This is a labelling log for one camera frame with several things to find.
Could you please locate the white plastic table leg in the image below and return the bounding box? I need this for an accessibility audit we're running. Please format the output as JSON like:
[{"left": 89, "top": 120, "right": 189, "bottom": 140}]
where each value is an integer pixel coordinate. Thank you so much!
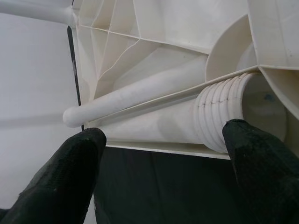
[
  {"left": 85, "top": 72, "right": 288, "bottom": 154},
  {"left": 0, "top": 0, "right": 78, "bottom": 27},
  {"left": 63, "top": 59, "right": 210, "bottom": 128}
]

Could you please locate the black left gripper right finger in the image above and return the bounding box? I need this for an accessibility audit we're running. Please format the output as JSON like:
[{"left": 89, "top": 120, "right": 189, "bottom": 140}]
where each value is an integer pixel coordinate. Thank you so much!
[{"left": 221, "top": 118, "right": 299, "bottom": 224}]

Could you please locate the black tablecloth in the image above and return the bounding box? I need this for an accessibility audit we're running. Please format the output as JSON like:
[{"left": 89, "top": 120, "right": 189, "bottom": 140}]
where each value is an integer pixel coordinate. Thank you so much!
[{"left": 67, "top": 25, "right": 299, "bottom": 224}]

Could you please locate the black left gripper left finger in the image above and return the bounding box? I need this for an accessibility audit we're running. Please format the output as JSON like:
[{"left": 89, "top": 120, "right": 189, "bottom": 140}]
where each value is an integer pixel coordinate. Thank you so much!
[{"left": 0, "top": 127, "right": 107, "bottom": 224}]

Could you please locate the white plastic children table top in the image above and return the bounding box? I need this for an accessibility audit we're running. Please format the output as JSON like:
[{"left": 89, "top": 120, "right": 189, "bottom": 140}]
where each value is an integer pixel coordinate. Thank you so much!
[{"left": 67, "top": 0, "right": 299, "bottom": 161}]

